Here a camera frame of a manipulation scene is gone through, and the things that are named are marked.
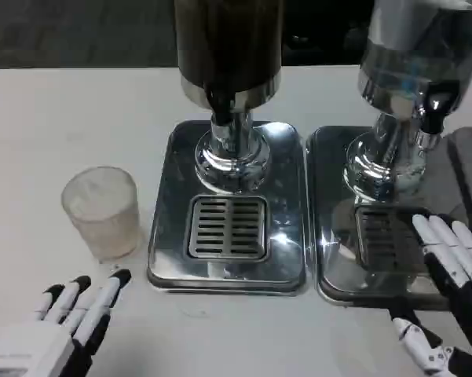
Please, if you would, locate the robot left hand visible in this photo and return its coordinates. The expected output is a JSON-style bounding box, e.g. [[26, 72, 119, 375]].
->
[[0, 269, 133, 377]]

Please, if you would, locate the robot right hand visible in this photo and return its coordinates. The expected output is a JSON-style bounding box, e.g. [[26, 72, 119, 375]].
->
[[388, 214, 472, 377]]

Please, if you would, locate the clear ribbed glass cup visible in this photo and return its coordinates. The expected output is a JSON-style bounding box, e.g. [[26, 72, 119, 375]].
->
[[60, 165, 145, 263]]

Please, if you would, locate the steel slotted drain grid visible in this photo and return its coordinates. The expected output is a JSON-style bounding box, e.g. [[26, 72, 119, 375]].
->
[[355, 206, 437, 272], [186, 194, 270, 262]]

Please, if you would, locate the steel drip tray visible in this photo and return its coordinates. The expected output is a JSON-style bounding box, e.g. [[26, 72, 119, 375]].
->
[[145, 119, 308, 296], [305, 125, 472, 309]]

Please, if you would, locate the drink dispenser with dark drink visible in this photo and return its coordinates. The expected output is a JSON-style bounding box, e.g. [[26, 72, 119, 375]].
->
[[173, 0, 284, 193]]

